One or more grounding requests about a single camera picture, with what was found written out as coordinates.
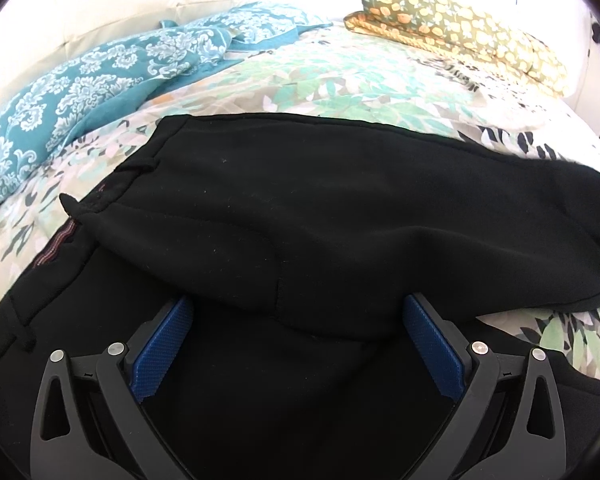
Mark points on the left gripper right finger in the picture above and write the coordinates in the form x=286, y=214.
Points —
x=506, y=420

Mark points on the black pants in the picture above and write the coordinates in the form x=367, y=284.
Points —
x=295, y=242

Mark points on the teal patterned pillow far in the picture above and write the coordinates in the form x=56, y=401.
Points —
x=260, y=26

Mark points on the floral bed sheet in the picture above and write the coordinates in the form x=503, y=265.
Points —
x=328, y=72

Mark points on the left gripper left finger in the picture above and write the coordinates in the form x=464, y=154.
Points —
x=88, y=419

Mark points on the teal patterned pillow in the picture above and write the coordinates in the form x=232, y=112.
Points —
x=260, y=26
x=100, y=86

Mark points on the teal patterned pillow near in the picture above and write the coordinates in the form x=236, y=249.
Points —
x=100, y=86

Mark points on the orange floral pillow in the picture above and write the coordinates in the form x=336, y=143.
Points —
x=464, y=34

